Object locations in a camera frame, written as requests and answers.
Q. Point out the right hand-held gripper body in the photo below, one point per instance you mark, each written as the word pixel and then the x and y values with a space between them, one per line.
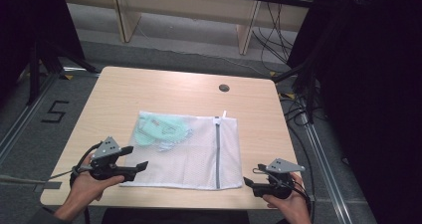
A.
pixel 277 184

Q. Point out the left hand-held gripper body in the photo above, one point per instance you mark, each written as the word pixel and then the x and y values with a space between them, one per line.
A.
pixel 106 166

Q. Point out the striped sock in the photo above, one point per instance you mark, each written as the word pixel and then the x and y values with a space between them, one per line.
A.
pixel 167 146

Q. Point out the mint green garment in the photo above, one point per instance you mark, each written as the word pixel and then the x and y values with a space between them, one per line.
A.
pixel 162 129

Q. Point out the white mesh laundry bag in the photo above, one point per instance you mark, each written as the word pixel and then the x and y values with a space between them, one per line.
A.
pixel 199 161

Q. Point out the person's right hand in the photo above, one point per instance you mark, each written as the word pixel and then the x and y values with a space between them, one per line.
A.
pixel 292 207

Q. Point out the person's left hand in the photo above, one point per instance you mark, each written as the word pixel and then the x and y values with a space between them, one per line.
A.
pixel 86 192

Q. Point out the grey floor tape strip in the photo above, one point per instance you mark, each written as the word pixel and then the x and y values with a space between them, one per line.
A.
pixel 48 186

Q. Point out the black metal stand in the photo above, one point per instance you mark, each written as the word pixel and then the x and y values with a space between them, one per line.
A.
pixel 36 71
pixel 307 88

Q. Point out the black curtain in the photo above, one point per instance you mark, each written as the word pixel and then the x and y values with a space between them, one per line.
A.
pixel 33 28
pixel 371 101

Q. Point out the light wooden bench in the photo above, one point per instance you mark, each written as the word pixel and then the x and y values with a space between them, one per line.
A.
pixel 185 5

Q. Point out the metal floor rail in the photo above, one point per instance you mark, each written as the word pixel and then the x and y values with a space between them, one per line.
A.
pixel 326 171
pixel 23 117

